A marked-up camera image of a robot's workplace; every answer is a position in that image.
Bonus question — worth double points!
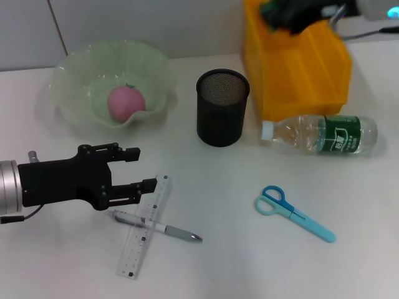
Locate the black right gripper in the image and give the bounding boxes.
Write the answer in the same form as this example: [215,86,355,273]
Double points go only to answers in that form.
[276,0,347,36]

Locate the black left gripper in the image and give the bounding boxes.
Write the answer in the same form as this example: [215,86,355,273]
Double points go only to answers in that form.
[17,142,158,212]

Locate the pink toy peach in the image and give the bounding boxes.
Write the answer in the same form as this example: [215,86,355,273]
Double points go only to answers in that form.
[107,83,147,123]

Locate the clear green-label water bottle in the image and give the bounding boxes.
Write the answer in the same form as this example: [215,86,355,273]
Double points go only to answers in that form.
[260,114,378,156]

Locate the white grey ballpoint pen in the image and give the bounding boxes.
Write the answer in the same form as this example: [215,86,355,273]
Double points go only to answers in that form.
[108,209,204,243]

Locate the clear plastic ruler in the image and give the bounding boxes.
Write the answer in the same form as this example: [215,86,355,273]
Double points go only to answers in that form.
[115,174,173,280]

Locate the black mesh pen holder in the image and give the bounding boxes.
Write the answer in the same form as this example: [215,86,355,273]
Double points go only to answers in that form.
[195,69,251,147]

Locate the translucent green fruit bowl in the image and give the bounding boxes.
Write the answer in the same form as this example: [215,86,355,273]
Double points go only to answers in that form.
[49,39,178,138]

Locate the blue teal scissors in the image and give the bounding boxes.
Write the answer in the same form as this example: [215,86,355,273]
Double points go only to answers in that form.
[254,185,337,244]

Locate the yellow plastic bin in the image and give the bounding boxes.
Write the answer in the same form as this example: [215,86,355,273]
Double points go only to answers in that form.
[243,0,353,121]

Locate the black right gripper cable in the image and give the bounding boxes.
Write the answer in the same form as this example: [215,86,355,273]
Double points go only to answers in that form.
[341,26,399,41]

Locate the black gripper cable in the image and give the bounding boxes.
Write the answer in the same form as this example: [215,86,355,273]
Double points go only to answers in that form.
[0,204,43,225]
[341,26,399,41]

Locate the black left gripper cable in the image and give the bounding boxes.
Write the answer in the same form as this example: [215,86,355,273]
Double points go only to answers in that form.
[0,204,43,225]

